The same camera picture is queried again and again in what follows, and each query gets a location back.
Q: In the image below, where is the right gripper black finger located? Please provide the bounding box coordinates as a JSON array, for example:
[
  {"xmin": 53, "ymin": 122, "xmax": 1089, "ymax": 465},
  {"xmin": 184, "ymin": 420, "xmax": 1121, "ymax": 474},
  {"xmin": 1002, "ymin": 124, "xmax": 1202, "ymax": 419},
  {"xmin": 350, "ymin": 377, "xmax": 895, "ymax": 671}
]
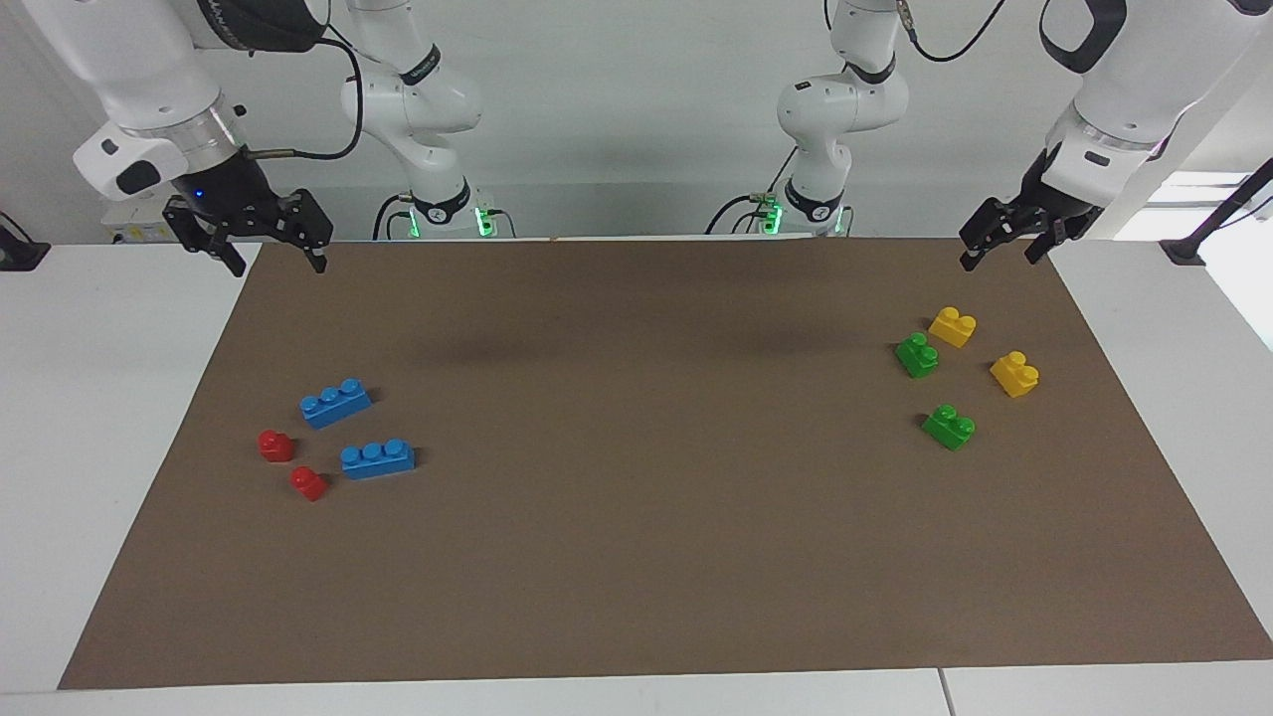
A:
[
  {"xmin": 281, "ymin": 189, "xmax": 333, "ymax": 273},
  {"xmin": 162, "ymin": 197, "xmax": 248, "ymax": 278}
]

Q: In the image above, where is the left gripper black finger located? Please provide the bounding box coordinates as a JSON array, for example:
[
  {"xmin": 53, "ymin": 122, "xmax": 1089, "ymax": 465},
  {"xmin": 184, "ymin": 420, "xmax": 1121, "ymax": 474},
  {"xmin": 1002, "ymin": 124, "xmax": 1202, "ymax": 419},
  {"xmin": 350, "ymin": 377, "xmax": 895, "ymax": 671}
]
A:
[
  {"xmin": 959, "ymin": 197, "xmax": 1031, "ymax": 272},
  {"xmin": 1024, "ymin": 217, "xmax": 1071, "ymax": 266}
]

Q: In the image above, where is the green two-stud toy brick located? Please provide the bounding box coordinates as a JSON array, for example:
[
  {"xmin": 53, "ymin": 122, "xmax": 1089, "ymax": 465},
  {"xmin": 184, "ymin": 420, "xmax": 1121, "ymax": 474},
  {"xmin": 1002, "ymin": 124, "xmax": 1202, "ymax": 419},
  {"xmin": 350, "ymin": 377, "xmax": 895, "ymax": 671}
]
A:
[
  {"xmin": 894, "ymin": 332, "xmax": 940, "ymax": 379},
  {"xmin": 921, "ymin": 404, "xmax": 977, "ymax": 451}
]

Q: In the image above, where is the blue three-stud toy brick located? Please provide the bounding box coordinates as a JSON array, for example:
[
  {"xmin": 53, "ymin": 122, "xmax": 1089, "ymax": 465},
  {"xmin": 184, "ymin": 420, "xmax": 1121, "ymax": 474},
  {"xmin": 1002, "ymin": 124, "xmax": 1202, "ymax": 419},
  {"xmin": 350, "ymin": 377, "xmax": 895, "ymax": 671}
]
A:
[
  {"xmin": 299, "ymin": 378, "xmax": 373, "ymax": 431},
  {"xmin": 340, "ymin": 439, "xmax": 417, "ymax": 481}
]

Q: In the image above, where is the white labelled box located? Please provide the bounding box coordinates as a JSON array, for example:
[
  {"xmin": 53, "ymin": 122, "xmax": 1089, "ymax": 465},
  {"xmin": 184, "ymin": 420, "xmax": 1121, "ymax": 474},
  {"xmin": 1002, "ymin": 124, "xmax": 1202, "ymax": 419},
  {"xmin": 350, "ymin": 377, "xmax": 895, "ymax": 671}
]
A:
[{"xmin": 99, "ymin": 197, "xmax": 172, "ymax": 245}]

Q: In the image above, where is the yellow two-stud toy brick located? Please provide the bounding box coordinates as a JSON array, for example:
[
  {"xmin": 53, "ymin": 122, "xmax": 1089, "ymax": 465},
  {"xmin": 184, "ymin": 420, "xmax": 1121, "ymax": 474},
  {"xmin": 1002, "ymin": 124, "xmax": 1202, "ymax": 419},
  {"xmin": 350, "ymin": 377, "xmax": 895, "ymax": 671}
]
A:
[
  {"xmin": 990, "ymin": 351, "xmax": 1040, "ymax": 399},
  {"xmin": 928, "ymin": 306, "xmax": 978, "ymax": 349}
]

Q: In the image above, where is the black table clamp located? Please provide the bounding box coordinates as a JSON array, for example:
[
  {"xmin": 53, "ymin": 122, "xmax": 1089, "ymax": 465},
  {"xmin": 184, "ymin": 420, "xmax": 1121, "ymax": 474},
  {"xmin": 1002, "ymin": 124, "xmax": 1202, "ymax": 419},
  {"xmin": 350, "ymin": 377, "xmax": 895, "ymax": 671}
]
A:
[{"xmin": 0, "ymin": 212, "xmax": 51, "ymax": 271}]

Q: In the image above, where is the brown table mat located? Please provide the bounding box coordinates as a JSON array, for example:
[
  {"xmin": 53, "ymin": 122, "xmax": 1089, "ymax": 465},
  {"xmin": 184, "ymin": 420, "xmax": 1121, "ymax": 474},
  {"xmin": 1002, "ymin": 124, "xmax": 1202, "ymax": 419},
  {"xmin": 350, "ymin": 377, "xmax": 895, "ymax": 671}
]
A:
[{"xmin": 58, "ymin": 237, "xmax": 1273, "ymax": 690}]

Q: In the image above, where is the black right base cable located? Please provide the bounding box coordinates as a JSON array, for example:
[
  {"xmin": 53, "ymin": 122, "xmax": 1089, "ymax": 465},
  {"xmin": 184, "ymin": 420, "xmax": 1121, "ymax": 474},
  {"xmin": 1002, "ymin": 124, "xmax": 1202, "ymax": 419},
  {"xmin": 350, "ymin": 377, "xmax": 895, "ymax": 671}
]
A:
[{"xmin": 373, "ymin": 191, "xmax": 415, "ymax": 242}]

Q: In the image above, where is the black base cable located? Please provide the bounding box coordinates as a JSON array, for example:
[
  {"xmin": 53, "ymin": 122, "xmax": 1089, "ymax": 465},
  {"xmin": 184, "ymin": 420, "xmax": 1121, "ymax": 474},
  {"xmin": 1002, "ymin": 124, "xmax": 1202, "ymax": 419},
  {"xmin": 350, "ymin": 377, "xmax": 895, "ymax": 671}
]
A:
[
  {"xmin": 373, "ymin": 191, "xmax": 415, "ymax": 242},
  {"xmin": 704, "ymin": 147, "xmax": 799, "ymax": 237}
]

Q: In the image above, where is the black camera stand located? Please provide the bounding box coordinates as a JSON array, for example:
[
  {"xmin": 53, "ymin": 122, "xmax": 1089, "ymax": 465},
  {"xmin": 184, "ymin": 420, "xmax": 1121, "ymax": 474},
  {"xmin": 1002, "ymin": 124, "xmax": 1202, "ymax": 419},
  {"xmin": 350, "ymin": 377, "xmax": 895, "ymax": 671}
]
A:
[{"xmin": 1159, "ymin": 157, "xmax": 1273, "ymax": 268}]

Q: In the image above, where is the black left base cable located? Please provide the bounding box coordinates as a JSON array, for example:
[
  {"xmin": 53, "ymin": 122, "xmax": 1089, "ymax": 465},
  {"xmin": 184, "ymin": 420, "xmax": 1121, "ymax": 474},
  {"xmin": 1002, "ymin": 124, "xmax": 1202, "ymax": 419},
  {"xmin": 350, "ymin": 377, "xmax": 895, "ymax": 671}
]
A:
[{"xmin": 704, "ymin": 147, "xmax": 799, "ymax": 237}]

